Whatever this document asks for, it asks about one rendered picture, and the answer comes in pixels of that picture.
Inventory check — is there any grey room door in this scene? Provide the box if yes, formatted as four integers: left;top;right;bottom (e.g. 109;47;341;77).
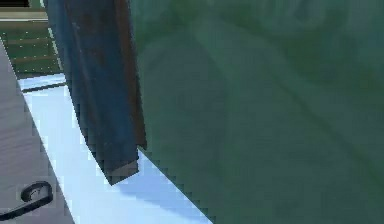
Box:
0;37;76;224

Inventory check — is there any blue rusty door frame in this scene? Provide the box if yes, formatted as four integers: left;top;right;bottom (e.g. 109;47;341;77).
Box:
43;0;148;186

